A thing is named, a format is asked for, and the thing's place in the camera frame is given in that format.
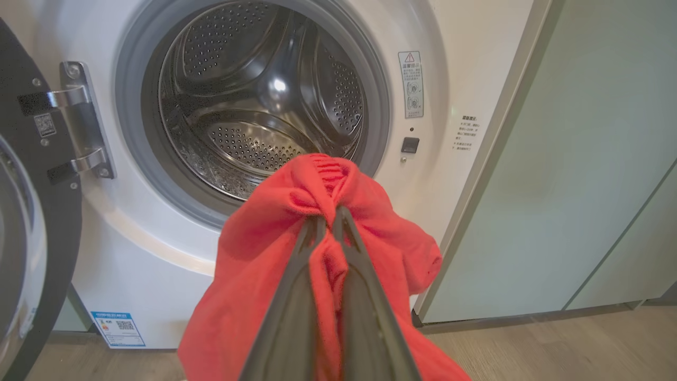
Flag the steel washer drum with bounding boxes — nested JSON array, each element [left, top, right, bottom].
[[158, 0, 367, 203]]

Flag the grey rubber door gasket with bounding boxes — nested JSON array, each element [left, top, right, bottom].
[[115, 0, 391, 229]]

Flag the grey warning sticker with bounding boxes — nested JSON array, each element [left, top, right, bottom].
[[398, 51, 424, 119]]

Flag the chrome door hinge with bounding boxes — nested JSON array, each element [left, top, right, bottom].
[[48, 61, 117, 180]]

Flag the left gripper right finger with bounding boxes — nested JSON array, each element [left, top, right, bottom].
[[332, 206, 421, 381]]

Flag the round dark washer door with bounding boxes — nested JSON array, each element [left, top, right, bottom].
[[0, 19, 83, 381]]

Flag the small QR code sticker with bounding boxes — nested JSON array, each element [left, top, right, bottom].
[[34, 114, 57, 138]]

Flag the blue energy label sticker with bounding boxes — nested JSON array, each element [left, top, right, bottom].
[[90, 311, 146, 349]]

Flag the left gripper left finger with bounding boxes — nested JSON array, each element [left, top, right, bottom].
[[239, 214, 328, 381]]

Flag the pale green cabinet panel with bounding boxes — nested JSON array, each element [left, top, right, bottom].
[[53, 286, 93, 333], [418, 0, 677, 324]]

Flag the red garment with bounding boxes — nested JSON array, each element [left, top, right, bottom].
[[177, 153, 471, 381]]

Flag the white front-load washing machine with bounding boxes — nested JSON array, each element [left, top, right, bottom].
[[0, 0, 553, 350]]

